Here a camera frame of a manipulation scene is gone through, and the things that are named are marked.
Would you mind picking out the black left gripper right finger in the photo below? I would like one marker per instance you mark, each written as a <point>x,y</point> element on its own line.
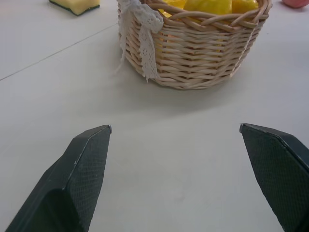
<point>277,174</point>

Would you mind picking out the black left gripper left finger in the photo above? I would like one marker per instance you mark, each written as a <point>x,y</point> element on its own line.
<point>72,183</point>

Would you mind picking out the woven wicker basket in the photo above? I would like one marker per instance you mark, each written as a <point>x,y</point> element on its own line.
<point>200,50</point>

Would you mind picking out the white lace ribbon bow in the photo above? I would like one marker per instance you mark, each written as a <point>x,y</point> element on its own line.
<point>144,36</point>

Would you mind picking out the yellow lemon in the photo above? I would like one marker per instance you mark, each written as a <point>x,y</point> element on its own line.
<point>244,5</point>

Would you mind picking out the red apple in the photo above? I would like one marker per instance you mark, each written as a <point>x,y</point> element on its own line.
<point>295,3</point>

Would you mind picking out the yellow sponge with green pad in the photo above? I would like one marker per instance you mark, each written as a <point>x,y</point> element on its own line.
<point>77,5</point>

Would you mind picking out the yellow bell pepper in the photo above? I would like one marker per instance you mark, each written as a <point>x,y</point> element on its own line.
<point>208,6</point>

